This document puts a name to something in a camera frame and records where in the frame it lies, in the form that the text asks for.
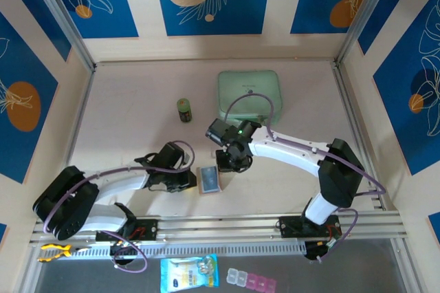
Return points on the aluminium frame rail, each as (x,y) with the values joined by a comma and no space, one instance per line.
(344,93)
(76,128)

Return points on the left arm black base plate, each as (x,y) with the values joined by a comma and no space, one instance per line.
(149,229)

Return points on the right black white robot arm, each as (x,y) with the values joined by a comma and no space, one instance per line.
(340,172)

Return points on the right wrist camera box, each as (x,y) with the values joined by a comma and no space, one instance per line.
(216,131)

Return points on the blue white snack packet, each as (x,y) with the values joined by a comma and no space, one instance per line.
(189,272)

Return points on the aluminium frame post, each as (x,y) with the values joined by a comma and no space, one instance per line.
(376,7)
(62,11)

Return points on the pink clear pill organizer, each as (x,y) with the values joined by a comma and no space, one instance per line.
(251,280)

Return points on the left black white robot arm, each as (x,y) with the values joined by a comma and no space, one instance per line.
(65,203)

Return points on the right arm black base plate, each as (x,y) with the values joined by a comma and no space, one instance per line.
(288,227)

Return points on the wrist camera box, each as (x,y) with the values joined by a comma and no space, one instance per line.
(170,155)
(216,131)

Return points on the mint green zip pouch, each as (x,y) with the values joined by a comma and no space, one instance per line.
(247,83)

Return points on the wide aluminium base rail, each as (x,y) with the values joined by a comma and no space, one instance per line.
(220,226)

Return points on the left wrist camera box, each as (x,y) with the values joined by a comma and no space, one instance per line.
(170,155)

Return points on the tan leather card holder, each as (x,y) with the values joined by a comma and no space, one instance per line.
(209,179)

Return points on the small green bottle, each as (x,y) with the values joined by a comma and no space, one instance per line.
(184,110)

